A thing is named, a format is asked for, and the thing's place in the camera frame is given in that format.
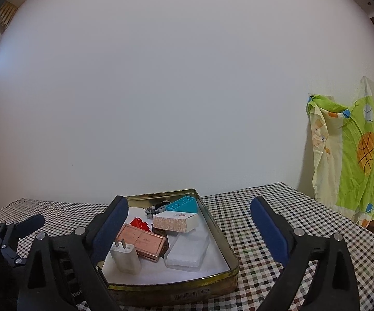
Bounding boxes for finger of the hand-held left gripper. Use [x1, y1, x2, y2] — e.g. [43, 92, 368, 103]
[0, 214, 46, 268]

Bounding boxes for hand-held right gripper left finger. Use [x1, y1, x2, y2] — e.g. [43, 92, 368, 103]
[17, 195, 129, 311]

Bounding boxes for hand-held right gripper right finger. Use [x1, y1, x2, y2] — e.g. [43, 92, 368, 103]
[250, 195, 359, 311]

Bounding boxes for white power adapter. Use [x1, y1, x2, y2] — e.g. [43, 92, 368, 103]
[109, 237, 141, 275]

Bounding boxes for red toy brick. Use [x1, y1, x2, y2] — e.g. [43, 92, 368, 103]
[130, 217, 152, 233]

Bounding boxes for copper metal case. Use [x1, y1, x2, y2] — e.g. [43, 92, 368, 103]
[116, 223, 167, 262]

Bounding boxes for black ribbed hair comb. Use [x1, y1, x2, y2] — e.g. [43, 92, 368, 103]
[145, 200, 172, 220]

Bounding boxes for white box with red seal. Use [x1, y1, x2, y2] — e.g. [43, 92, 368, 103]
[152, 210, 199, 234]

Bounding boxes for teal toy brick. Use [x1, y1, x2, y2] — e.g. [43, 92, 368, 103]
[165, 196, 198, 216]

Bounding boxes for clear plastic case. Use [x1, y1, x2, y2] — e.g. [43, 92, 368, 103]
[164, 229, 211, 272]

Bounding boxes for gold tin box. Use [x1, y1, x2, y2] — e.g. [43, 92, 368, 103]
[101, 188, 240, 307]

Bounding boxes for checkered tablecloth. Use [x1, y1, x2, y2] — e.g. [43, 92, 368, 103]
[0, 182, 374, 311]

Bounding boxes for white paper lining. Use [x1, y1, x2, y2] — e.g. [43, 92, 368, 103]
[102, 222, 231, 286]

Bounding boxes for green printed cloth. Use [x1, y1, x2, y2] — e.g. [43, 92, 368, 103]
[305, 76, 374, 231]

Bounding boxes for yellow fringed hanging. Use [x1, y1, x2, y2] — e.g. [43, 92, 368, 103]
[0, 1, 16, 27]

